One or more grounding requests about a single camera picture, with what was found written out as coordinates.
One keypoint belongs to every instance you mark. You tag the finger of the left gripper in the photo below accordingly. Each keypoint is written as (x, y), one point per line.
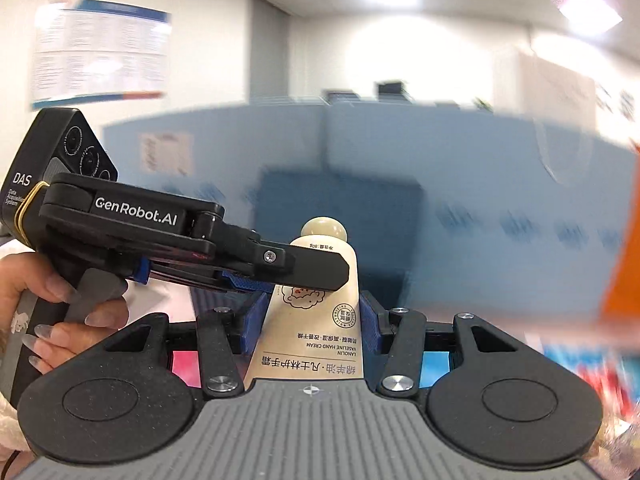
(242, 252)
(205, 277)

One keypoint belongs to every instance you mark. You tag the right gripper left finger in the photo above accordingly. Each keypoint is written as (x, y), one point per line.
(228, 325)

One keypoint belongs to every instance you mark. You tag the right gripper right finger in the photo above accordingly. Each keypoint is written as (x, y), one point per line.
(393, 346)

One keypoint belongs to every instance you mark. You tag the cream hand cream tube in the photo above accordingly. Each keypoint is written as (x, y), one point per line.
(309, 334)

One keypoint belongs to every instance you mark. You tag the person's left hand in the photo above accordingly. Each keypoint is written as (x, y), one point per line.
(53, 341)

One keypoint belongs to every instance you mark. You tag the orange box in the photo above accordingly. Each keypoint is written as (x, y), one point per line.
(623, 294)

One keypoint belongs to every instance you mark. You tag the black camera module left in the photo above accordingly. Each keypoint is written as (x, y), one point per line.
(59, 140)

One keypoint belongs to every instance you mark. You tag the wall notice board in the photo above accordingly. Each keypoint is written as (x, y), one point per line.
(91, 51)

